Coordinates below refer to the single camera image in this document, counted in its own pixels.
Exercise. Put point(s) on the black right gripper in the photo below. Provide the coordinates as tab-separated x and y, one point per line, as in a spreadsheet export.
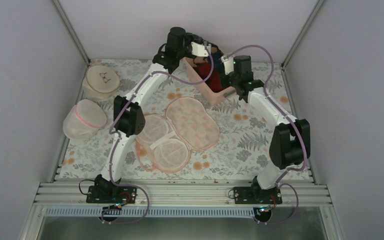
224	83

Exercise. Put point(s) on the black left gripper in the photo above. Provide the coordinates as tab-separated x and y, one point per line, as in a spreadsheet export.
197	39

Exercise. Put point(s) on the navy blue bra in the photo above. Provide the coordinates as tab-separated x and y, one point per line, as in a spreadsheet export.
216	54

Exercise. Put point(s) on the floral peach mesh laundry bag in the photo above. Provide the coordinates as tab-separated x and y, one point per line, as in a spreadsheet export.
167	141

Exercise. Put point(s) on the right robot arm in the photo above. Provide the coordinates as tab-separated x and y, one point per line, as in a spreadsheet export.
290	144

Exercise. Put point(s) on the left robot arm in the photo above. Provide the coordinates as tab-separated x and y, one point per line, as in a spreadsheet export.
128	117

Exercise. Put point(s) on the red bra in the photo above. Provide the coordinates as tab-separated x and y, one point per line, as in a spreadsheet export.
213	82

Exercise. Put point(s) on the beige round mesh laundry bag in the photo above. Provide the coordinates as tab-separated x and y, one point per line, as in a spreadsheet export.
100	82

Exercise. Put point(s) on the white pink-trimmed mesh laundry bag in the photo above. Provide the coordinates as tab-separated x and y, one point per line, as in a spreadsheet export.
84	120

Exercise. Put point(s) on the pink plastic bin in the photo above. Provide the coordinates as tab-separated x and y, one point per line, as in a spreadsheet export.
214	98

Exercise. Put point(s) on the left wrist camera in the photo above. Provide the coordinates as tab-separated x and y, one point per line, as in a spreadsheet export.
201	49

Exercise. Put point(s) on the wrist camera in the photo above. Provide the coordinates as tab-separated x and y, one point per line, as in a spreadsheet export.
201	49
228	63

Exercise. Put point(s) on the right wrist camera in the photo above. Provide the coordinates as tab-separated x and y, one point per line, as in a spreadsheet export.
228	63

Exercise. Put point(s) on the aluminium frame post right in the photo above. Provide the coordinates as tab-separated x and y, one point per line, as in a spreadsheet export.
312	16

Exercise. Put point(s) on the aluminium frame post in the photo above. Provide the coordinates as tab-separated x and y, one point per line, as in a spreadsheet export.
71	31
312	16

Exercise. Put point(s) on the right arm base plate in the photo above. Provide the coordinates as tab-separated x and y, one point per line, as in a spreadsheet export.
247	195

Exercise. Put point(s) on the aluminium frame post left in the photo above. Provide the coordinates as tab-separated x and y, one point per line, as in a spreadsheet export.
71	31

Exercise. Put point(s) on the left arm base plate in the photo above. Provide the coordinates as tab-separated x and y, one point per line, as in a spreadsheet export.
118	195

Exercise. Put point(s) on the aluminium front rail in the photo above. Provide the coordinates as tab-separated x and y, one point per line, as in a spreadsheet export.
183	194

